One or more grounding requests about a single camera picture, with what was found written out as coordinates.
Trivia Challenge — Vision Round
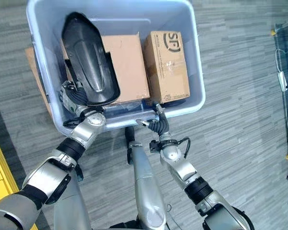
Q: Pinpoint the grey-blue plastic box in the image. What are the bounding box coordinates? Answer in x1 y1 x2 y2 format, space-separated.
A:
25 0 205 136

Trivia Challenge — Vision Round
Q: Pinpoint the cardboard box with SF print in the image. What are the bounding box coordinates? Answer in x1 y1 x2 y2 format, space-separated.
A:
143 30 191 104

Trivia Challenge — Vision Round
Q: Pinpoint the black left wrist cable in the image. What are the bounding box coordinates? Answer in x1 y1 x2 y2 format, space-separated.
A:
62 119 84 128

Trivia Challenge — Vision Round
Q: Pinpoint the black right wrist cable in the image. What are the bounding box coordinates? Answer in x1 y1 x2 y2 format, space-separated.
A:
174 137 192 159

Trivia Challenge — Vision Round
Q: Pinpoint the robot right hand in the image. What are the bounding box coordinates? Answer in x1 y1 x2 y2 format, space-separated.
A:
135 102 170 138

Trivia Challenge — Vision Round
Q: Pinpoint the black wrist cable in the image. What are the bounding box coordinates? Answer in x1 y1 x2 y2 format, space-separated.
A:
174 137 192 159
62 119 84 128

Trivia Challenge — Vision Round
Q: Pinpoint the plain brown cardboard box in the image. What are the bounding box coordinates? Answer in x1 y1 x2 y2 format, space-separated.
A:
60 34 151 105

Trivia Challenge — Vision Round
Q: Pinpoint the yellow shelf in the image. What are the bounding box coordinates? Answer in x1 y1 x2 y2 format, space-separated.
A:
0 124 39 230

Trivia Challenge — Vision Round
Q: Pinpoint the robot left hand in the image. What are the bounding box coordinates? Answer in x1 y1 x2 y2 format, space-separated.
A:
58 80 89 114

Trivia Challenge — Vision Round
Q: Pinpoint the robot right silver leg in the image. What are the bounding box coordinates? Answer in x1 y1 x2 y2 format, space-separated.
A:
125 126 171 230

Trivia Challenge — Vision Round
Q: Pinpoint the flat brown cardboard sheet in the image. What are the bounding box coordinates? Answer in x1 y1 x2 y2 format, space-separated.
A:
24 46 52 116

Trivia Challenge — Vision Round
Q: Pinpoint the black sole-shaped part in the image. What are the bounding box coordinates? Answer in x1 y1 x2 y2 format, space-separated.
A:
61 11 121 106

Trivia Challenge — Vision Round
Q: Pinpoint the white cable with adapter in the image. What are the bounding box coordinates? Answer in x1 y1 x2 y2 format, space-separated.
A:
275 48 288 92

